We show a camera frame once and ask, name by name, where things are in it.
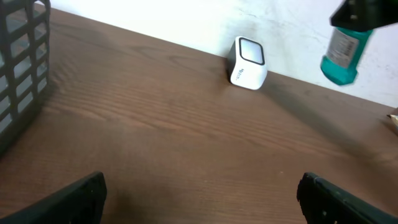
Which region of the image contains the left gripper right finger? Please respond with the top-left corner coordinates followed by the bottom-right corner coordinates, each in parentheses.
top-left (297, 172), bottom-right (397, 224)

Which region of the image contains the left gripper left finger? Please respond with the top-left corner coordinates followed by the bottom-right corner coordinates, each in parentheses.
top-left (1, 171), bottom-right (107, 224)

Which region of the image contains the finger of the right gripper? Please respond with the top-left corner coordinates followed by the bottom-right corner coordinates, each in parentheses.
top-left (330, 0), bottom-right (397, 32)

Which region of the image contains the blue Listerine mouthwash bottle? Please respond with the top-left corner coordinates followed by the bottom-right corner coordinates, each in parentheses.
top-left (320, 27), bottom-right (373, 86)

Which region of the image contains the yellow snack chip bag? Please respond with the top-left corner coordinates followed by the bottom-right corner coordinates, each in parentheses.
top-left (386, 114), bottom-right (398, 133)

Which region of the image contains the white barcode scanner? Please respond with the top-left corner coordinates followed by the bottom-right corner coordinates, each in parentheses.
top-left (227, 36), bottom-right (268, 90)

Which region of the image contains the grey plastic basket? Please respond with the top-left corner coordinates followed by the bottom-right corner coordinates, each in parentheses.
top-left (1, 0), bottom-right (50, 152)

